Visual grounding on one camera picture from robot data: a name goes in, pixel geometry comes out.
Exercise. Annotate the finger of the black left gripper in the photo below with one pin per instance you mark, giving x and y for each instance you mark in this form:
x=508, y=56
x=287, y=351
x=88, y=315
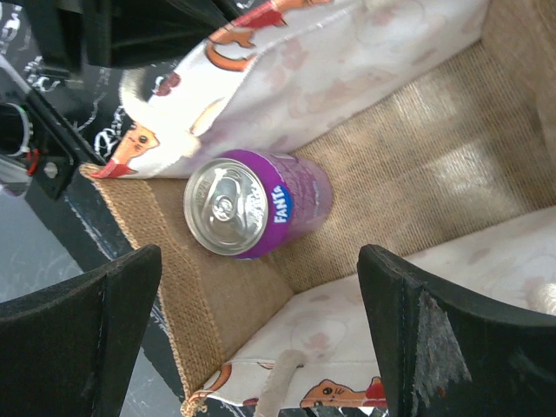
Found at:
x=122, y=34

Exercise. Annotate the purple soda can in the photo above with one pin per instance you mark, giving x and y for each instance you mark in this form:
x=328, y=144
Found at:
x=245, y=204

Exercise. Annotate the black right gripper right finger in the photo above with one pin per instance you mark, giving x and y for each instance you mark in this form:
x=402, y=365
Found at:
x=444, y=350

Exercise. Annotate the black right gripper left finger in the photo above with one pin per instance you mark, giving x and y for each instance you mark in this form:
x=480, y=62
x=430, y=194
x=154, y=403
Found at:
x=70, y=349

